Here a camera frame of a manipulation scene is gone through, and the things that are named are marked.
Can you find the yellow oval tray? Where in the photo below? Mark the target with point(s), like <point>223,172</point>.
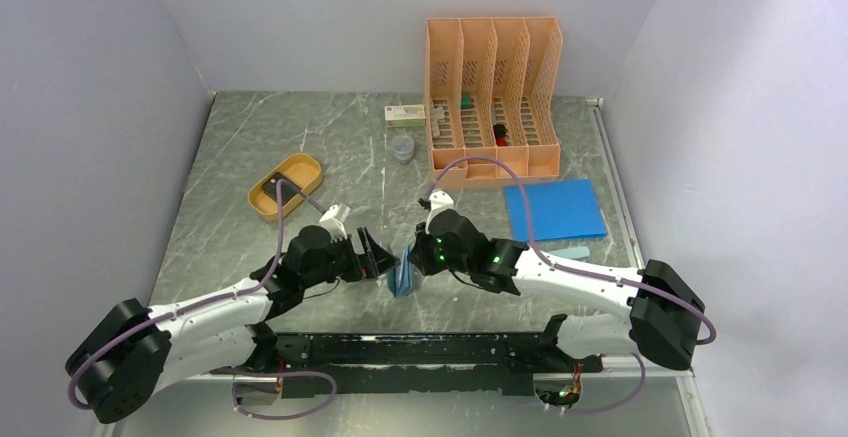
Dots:
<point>303,170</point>

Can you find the blue leather card holder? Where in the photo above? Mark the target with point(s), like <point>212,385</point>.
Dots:
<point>400,280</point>

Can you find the white small carton box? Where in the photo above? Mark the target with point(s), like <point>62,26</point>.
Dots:
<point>402,116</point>

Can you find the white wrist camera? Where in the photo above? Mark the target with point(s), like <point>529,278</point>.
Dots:
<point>435,203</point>
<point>333,220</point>

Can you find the red black item in organizer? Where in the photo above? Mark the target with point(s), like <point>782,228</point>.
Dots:
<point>501,135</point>

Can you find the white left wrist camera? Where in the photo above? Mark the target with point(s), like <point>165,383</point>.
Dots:
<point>333,220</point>

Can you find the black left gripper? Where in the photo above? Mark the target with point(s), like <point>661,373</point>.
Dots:
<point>378,259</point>

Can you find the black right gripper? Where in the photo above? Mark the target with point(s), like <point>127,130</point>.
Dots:
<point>420,252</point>

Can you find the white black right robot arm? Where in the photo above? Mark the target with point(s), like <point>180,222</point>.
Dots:
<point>651,310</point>

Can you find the orange plastic file organizer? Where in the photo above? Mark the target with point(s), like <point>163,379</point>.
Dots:
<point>509,66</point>

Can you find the black small box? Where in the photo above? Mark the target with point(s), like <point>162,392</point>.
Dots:
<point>279,188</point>

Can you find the clear plastic clip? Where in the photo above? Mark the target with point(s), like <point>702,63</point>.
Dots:
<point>436,116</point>

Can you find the clear small jar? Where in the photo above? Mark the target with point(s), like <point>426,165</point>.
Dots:
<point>403,147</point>

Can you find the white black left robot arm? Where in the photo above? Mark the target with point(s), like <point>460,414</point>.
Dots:
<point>137,351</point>

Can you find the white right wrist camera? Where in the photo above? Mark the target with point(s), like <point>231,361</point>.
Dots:
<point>435,203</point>

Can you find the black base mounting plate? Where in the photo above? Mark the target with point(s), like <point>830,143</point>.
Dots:
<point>419,362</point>

